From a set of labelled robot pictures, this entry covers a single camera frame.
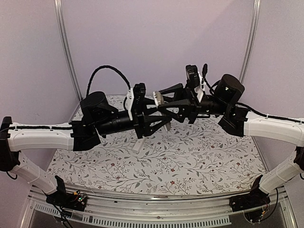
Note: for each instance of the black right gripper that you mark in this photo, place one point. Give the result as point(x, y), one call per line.
point(189, 108)

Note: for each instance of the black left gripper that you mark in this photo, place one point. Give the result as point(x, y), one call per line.
point(144, 123)

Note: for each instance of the white air conditioner remote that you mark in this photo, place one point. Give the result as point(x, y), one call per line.
point(159, 101)

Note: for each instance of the long white remote control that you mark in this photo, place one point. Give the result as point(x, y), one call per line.
point(138, 145)

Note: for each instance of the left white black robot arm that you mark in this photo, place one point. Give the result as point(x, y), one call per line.
point(99, 119)

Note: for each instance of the floral patterned table mat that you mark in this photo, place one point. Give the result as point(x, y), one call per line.
point(190, 159)

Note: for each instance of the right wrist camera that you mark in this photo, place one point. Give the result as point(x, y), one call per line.
point(195, 82)

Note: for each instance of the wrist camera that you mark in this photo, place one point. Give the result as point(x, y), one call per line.
point(195, 82)
point(134, 102)

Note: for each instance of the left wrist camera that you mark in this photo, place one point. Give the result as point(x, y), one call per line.
point(134, 102)

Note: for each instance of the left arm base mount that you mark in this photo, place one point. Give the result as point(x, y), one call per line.
point(75, 201)

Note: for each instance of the right aluminium frame post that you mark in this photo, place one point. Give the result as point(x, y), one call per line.
point(250, 40)

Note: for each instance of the aluminium frame post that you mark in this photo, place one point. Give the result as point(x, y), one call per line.
point(66, 48)
point(250, 40)

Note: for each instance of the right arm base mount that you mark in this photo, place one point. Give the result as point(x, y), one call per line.
point(255, 198)

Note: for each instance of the left aluminium frame post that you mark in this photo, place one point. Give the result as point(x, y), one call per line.
point(66, 48)

